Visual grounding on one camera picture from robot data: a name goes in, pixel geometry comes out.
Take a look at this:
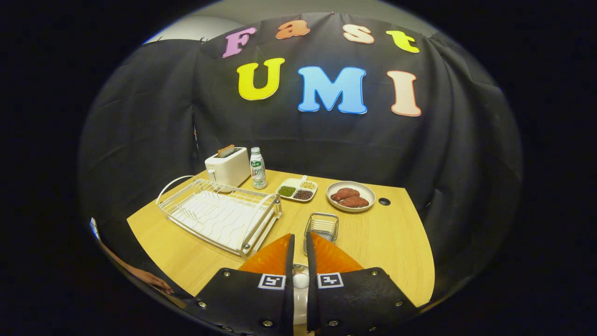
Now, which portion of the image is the white wire dish rack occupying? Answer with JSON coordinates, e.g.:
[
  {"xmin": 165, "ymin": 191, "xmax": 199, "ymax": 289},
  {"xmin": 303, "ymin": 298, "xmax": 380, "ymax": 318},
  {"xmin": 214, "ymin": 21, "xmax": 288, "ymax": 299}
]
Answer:
[{"xmin": 156, "ymin": 175, "xmax": 283, "ymax": 258}]

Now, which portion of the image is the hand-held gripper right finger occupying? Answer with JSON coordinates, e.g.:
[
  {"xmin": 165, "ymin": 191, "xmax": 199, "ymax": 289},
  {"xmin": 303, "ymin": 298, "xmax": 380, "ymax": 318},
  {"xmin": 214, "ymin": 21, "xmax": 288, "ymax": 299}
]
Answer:
[{"xmin": 305, "ymin": 231, "xmax": 420, "ymax": 335}]

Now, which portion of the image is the white toaster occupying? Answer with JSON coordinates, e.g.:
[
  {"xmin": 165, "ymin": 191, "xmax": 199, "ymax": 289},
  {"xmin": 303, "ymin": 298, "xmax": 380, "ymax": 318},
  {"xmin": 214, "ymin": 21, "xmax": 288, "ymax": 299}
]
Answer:
[{"xmin": 205, "ymin": 147, "xmax": 251, "ymax": 188}]

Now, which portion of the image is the metal wire basket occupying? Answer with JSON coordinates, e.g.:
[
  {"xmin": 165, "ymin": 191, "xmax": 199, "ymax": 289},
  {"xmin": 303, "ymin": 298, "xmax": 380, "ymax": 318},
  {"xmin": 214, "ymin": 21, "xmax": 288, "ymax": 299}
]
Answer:
[{"xmin": 304, "ymin": 212, "xmax": 340, "ymax": 255}]

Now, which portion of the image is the white plate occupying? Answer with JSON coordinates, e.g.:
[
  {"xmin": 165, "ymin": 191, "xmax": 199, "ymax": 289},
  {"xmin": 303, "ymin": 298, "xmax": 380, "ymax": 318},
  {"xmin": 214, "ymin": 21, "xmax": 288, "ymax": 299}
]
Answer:
[{"xmin": 293, "ymin": 274, "xmax": 309, "ymax": 325}]

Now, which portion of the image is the red meat piece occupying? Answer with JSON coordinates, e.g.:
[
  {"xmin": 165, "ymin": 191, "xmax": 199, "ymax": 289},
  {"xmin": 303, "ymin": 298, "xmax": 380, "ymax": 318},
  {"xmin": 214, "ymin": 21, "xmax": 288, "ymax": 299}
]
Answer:
[
  {"xmin": 338, "ymin": 196, "xmax": 369, "ymax": 209},
  {"xmin": 331, "ymin": 188, "xmax": 361, "ymax": 202}
]

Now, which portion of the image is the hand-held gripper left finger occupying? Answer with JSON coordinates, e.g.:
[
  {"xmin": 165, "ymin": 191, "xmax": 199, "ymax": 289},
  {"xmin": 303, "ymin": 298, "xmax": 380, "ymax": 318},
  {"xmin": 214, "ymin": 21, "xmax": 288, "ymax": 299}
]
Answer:
[{"xmin": 196, "ymin": 233, "xmax": 296, "ymax": 336}]

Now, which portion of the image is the white divided bean dish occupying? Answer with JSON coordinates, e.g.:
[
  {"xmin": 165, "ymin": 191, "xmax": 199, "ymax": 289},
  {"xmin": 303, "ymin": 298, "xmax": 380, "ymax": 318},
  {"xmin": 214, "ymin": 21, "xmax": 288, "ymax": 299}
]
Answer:
[{"xmin": 276, "ymin": 175, "xmax": 318, "ymax": 203}]

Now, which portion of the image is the white plastic drink bottle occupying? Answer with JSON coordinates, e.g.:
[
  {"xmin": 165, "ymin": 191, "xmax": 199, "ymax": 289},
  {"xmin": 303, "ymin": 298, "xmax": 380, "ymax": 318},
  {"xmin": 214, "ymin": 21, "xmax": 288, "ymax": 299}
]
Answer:
[{"xmin": 250, "ymin": 147, "xmax": 267, "ymax": 189}]

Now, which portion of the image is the beige plate with meat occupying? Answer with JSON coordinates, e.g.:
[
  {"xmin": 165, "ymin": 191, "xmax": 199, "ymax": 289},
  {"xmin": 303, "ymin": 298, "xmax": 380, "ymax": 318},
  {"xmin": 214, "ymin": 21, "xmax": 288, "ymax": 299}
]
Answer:
[{"xmin": 326, "ymin": 181, "xmax": 376, "ymax": 213}]

